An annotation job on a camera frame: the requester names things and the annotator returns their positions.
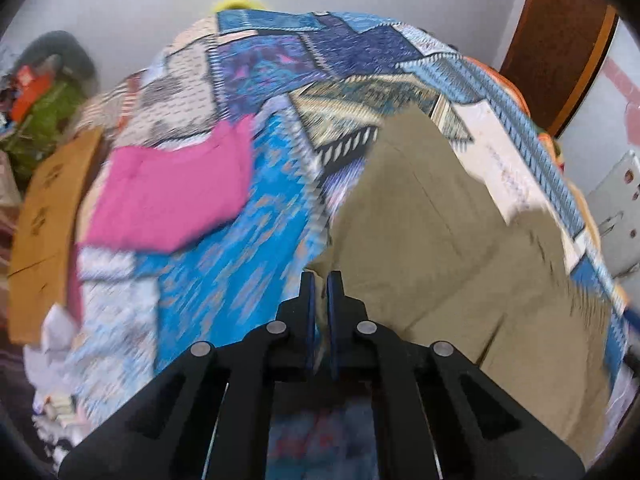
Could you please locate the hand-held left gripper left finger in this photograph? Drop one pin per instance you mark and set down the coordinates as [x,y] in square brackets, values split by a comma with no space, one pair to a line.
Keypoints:
[307,310]

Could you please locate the grey curved pillow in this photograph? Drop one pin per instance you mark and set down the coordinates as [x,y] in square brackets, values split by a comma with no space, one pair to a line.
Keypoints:
[60,47]

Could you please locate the brown wooden door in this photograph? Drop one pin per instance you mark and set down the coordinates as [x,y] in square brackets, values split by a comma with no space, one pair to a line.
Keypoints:
[555,30]

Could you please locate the pink cloth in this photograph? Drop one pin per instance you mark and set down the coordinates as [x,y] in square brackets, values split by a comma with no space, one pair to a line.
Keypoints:
[170,195]

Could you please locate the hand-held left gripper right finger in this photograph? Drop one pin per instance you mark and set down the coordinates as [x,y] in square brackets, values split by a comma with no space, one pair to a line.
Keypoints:
[335,310]

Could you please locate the khaki pants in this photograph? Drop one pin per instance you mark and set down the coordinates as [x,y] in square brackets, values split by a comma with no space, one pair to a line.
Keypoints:
[450,260]

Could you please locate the orange blanket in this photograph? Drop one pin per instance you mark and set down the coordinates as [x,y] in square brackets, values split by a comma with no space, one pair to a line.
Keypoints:
[505,80]

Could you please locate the wooden lap desk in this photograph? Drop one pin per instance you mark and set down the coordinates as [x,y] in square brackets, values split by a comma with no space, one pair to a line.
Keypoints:
[45,240]

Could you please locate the blue patchwork blanket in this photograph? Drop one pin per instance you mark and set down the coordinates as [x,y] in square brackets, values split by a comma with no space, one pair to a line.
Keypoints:
[225,260]

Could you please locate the orange box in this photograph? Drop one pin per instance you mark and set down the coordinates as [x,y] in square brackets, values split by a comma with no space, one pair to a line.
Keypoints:
[32,92]

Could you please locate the yellow curved bar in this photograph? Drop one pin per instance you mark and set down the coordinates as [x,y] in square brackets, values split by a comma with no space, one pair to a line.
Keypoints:
[237,2]

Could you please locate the pile of white papers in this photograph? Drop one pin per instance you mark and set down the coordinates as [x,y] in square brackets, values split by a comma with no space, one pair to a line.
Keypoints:
[52,385]

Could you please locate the orange striped cloth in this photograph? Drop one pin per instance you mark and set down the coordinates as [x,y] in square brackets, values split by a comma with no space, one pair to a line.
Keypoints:
[115,105]

